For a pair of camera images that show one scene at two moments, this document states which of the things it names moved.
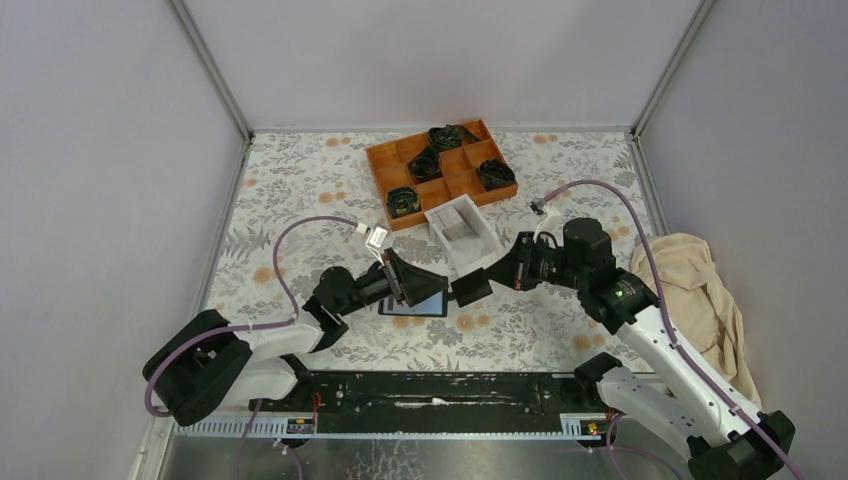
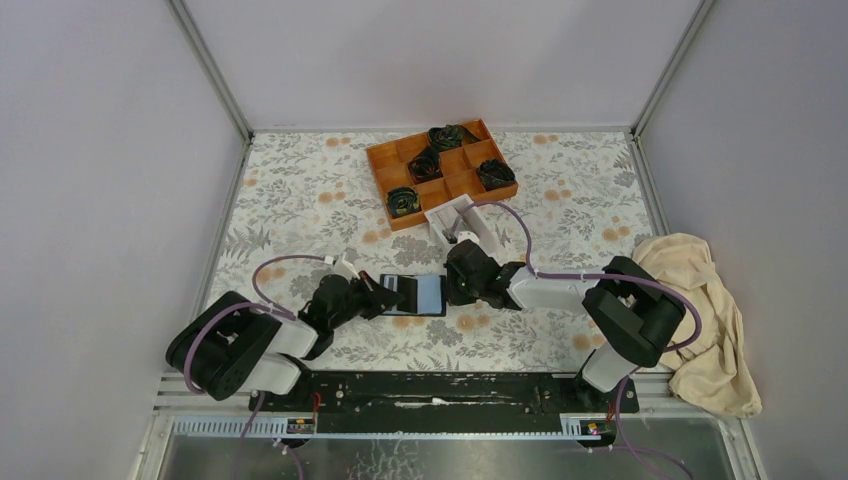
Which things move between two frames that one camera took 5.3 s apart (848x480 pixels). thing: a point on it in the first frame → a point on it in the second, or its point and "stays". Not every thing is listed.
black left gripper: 417,284 → 378,298
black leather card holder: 433,306 stays
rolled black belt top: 450,136 stays
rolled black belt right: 495,173 stays
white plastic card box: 464,236 stays
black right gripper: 514,269 → 453,297
